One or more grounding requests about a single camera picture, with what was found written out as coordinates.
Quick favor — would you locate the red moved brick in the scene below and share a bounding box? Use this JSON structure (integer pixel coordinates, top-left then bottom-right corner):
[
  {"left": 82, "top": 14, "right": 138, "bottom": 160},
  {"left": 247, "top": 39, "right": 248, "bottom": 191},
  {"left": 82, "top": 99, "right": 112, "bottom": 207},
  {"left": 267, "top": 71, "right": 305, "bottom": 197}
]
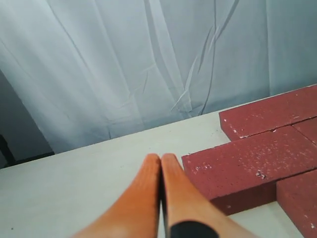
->
[
  {"left": 276, "top": 170, "right": 317, "bottom": 238},
  {"left": 292, "top": 118, "right": 317, "bottom": 145}
]

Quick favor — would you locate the red back left brick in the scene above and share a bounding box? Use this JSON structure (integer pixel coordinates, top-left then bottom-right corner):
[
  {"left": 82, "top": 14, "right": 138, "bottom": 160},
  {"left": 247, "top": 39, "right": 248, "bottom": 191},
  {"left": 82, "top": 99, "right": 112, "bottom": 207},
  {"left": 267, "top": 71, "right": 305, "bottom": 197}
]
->
[{"left": 219, "top": 85, "right": 317, "bottom": 141}]

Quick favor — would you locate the red top brick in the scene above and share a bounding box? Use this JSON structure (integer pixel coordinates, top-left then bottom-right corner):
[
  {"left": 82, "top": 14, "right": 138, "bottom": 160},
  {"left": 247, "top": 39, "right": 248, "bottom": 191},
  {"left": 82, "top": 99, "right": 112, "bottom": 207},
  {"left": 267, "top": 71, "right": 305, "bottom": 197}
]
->
[{"left": 182, "top": 126, "right": 317, "bottom": 215}]

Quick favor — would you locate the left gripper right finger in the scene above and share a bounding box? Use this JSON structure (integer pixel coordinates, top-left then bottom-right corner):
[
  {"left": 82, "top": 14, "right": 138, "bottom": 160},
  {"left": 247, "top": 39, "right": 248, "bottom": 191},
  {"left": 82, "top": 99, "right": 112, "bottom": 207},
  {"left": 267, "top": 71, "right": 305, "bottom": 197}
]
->
[{"left": 161, "top": 153, "right": 257, "bottom": 238}]

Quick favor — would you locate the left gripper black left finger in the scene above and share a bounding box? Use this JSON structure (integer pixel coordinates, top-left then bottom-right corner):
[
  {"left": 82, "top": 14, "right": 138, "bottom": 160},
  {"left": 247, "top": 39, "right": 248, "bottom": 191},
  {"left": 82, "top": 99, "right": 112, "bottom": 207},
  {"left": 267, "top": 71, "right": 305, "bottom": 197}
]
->
[{"left": 73, "top": 154, "right": 161, "bottom": 238}]

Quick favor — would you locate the grey fabric backdrop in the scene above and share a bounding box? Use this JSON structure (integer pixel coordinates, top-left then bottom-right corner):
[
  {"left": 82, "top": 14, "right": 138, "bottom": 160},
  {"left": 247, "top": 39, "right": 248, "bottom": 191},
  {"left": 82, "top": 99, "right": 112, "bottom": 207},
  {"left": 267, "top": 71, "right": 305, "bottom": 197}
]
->
[{"left": 0, "top": 0, "right": 317, "bottom": 153}]

